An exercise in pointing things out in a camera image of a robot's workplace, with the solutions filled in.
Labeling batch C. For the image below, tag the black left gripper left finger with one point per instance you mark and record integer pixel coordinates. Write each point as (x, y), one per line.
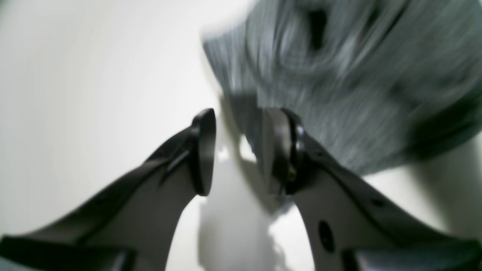
(129, 225)

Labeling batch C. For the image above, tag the grey long-sleeve T-shirt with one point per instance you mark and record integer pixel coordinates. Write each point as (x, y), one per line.
(378, 83)

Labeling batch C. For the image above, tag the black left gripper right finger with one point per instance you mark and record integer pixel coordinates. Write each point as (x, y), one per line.
(350, 225)

